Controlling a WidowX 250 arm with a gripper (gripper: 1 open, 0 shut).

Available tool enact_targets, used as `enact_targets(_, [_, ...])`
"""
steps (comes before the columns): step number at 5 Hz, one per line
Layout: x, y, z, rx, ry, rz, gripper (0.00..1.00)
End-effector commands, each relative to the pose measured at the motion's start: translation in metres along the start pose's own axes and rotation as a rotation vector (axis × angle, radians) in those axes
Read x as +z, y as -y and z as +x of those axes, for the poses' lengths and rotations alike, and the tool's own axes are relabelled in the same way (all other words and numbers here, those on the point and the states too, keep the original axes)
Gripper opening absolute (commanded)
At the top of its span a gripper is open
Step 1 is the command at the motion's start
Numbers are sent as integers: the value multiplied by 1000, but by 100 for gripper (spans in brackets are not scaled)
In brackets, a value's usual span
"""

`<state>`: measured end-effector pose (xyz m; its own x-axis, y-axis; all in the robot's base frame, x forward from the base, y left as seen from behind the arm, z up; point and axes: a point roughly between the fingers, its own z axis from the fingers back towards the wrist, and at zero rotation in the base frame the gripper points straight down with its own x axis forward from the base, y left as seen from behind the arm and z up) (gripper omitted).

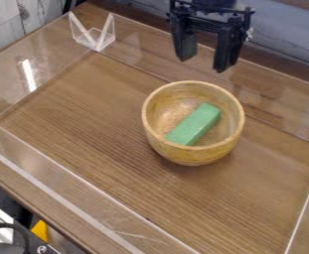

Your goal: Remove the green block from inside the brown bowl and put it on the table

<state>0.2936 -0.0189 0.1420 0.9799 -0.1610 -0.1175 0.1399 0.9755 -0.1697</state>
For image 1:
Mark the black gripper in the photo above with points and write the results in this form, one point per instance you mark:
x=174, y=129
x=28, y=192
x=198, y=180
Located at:
x=223, y=17

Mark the green rectangular block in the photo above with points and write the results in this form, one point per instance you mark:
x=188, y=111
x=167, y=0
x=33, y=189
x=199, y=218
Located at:
x=194, y=126

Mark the brown wooden bowl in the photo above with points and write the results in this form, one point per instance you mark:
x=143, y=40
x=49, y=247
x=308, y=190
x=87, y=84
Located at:
x=167, y=106

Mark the clear acrylic corner bracket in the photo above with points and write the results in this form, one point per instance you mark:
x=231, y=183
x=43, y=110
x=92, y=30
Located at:
x=92, y=38

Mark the clear acrylic tray wall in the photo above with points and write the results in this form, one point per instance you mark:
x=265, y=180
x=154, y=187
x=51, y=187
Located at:
x=101, y=205

